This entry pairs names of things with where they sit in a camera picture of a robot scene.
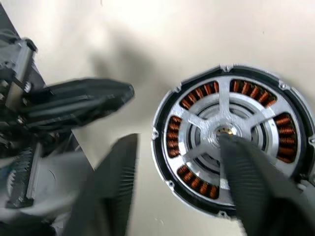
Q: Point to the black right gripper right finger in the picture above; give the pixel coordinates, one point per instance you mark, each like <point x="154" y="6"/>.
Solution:
<point x="261" y="191"/>

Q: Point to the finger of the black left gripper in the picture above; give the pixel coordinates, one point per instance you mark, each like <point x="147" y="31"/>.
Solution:
<point x="98" y="91"/>

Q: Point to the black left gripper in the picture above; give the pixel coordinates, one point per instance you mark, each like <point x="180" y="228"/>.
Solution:
<point x="19" y="73"/>

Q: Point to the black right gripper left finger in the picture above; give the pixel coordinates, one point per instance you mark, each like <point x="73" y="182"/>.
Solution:
<point x="110" y="186"/>

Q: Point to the silver motor housing copper coils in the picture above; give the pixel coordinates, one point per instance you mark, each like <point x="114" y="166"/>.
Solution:
<point x="173" y="137"/>

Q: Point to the silver spoked rotor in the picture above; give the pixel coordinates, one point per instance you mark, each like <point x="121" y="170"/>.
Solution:
<point x="222" y="98"/>

